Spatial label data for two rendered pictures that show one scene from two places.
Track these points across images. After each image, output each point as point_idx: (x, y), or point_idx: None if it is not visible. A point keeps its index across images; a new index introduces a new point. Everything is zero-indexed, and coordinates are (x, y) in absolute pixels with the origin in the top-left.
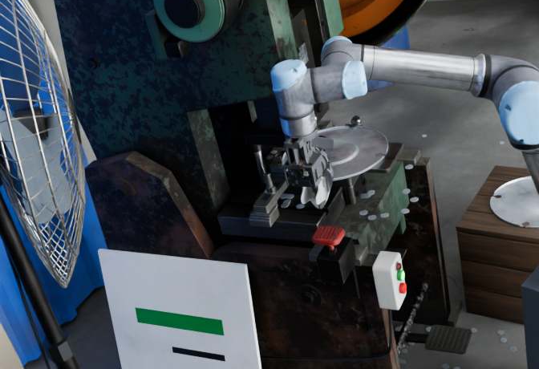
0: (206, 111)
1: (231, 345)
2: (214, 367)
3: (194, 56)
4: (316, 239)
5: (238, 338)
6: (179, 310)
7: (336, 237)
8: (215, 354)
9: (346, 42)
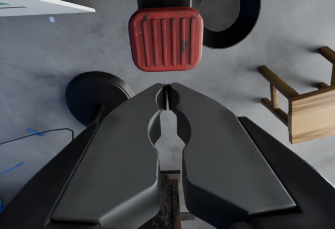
0: None
1: (24, 4)
2: (20, 8)
3: None
4: (149, 70)
5: (28, 3)
6: None
7: (195, 57)
8: (12, 7)
9: None
